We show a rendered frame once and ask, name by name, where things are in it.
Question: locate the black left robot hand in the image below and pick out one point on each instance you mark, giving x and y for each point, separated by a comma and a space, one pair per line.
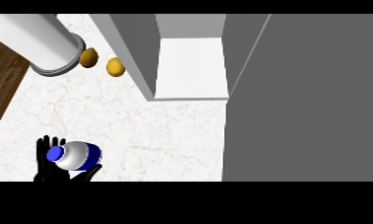
42, 168

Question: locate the blue capped water bottle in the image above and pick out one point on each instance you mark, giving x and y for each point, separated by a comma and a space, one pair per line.
75, 155

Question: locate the grey open cabinet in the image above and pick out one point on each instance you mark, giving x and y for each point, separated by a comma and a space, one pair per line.
190, 66

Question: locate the dark grey cabinet door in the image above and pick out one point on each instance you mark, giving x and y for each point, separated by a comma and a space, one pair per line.
300, 103

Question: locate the bright yellow lemon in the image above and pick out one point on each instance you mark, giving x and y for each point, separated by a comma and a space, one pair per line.
115, 67

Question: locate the dark yellow lemon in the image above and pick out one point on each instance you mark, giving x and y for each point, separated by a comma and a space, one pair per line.
88, 57

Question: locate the white cylindrical container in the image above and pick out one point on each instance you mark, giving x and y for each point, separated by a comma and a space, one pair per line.
38, 42

